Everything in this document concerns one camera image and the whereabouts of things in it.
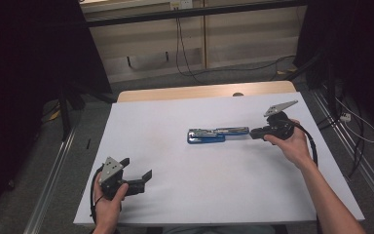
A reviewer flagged white table cover sheet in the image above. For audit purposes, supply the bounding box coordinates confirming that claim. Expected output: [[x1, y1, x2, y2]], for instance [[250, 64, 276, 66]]
[[73, 92, 365, 226]]

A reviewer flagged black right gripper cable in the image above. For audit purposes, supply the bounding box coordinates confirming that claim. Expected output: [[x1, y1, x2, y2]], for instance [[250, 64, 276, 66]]
[[286, 119, 319, 168]]

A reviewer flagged white wall outlet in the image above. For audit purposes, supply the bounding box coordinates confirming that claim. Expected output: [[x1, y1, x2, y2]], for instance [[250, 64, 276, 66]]
[[169, 0, 194, 10]]

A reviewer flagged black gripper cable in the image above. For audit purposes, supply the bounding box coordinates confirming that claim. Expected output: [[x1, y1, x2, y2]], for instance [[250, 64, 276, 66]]
[[90, 165, 107, 225], [286, 119, 319, 168]]

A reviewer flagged black metal stand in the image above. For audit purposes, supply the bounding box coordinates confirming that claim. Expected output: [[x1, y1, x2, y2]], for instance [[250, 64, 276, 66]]
[[285, 53, 342, 122]]

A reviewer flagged black hanging cable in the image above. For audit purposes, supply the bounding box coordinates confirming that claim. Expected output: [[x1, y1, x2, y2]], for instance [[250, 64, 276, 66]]
[[174, 17, 208, 86]]

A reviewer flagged person's grey clothing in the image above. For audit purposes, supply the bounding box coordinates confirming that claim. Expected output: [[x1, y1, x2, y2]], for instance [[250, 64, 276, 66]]
[[164, 224, 276, 234]]

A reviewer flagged person's right hand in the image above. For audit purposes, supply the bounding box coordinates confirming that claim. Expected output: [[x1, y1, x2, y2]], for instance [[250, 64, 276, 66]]
[[263, 119, 314, 171]]

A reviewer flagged aluminium floor rail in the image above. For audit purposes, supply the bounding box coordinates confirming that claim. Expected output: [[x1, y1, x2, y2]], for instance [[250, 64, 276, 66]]
[[310, 89, 374, 214], [22, 128, 77, 234]]

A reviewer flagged beige wooden cabinet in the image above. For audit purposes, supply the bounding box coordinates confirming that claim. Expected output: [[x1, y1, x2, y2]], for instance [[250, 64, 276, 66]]
[[79, 0, 308, 84]]

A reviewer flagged person's left hand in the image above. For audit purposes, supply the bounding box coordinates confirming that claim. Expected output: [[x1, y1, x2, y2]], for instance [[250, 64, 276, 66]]
[[93, 181, 130, 230]]

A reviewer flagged black tripod stand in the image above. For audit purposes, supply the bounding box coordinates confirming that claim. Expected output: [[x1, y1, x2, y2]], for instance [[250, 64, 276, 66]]
[[57, 82, 115, 141]]

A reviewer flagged black looped cable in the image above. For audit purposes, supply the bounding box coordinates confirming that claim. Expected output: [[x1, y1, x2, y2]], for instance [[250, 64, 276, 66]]
[[316, 106, 366, 179]]

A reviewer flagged black floor cable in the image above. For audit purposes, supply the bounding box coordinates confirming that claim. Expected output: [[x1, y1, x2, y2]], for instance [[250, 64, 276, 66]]
[[204, 54, 297, 82]]

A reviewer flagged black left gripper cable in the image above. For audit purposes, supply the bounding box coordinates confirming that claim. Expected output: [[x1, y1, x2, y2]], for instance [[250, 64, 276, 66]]
[[90, 165, 107, 225]]

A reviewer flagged light wooden table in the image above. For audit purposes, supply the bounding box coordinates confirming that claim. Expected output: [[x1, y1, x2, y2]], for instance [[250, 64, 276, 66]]
[[116, 80, 297, 103]]

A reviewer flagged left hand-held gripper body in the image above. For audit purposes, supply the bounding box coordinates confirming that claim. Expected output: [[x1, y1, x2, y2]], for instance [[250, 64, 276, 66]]
[[97, 156, 146, 202]]

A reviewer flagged black curtain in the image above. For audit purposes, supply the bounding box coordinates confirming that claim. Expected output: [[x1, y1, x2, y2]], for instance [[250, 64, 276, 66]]
[[0, 0, 113, 225], [293, 0, 374, 137]]

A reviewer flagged black horizontal bar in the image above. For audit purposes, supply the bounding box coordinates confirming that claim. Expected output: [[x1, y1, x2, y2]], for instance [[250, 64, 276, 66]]
[[85, 0, 308, 28]]

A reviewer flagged blue stapler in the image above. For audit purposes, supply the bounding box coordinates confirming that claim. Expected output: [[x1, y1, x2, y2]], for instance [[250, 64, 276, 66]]
[[187, 126, 250, 145]]

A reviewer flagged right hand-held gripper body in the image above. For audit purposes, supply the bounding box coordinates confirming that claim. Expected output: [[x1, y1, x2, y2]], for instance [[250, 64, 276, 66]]
[[262, 99, 299, 141]]

